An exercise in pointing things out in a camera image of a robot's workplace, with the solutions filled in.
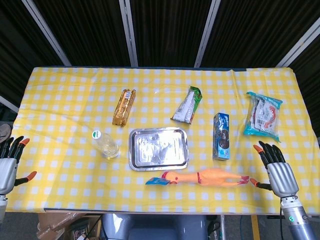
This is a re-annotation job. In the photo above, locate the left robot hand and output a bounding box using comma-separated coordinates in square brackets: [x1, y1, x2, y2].
[0, 135, 38, 196]

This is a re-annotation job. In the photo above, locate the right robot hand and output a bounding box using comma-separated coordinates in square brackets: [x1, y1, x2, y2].
[249, 140, 300, 199]

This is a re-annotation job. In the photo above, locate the clear plastic bottle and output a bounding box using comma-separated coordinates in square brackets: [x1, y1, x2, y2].
[91, 129, 121, 160]

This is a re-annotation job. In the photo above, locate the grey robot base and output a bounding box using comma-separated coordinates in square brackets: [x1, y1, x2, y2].
[101, 213, 208, 240]

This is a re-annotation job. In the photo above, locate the metal tray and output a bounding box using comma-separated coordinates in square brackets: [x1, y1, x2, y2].
[128, 126, 190, 172]

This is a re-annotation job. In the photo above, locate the teal clear snack bag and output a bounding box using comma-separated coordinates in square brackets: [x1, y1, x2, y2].
[243, 91, 283, 143]

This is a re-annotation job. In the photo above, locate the orange rubber chicken toy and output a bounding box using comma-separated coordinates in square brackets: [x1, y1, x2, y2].
[161, 167, 251, 188]

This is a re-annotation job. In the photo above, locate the blue cookie box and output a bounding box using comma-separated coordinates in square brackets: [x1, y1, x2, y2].
[212, 112, 231, 161]

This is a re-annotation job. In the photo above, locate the metal table leg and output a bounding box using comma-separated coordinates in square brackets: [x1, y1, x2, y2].
[218, 214, 227, 240]

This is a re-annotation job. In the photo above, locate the yellow checkered tablecloth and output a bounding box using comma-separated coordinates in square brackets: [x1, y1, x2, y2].
[0, 66, 320, 215]

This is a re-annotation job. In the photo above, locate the green white snack packet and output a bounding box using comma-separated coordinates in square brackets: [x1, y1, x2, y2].
[170, 85, 204, 125]

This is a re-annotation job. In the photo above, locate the gold biscuit package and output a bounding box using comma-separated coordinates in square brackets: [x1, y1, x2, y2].
[111, 88, 137, 127]

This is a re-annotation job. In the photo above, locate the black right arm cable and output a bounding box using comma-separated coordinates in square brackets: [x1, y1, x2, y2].
[279, 208, 285, 240]

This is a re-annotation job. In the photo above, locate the white frame post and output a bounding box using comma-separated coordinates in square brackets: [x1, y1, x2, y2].
[276, 18, 320, 68]
[0, 95, 20, 113]
[194, 0, 222, 68]
[21, 0, 72, 67]
[118, 0, 139, 68]

